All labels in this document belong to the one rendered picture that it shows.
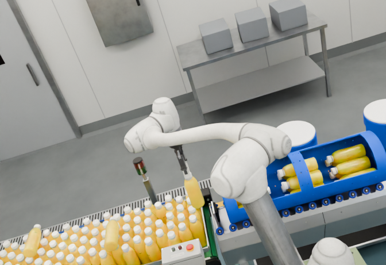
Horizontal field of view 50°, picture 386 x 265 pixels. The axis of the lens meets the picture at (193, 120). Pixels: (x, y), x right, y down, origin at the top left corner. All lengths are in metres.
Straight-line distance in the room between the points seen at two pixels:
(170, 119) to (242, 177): 0.60
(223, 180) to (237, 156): 0.09
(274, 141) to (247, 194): 0.20
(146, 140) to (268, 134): 0.55
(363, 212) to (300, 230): 0.36
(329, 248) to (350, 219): 0.79
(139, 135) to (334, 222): 1.26
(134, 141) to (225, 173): 0.54
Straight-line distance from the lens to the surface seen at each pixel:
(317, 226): 2.47
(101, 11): 4.94
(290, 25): 4.72
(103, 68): 5.40
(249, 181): 1.36
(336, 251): 1.75
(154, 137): 1.72
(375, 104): 3.00
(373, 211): 2.55
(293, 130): 2.83
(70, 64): 5.42
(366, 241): 3.30
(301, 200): 2.30
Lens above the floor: 2.67
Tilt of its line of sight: 31 degrees down
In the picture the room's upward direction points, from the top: 18 degrees counter-clockwise
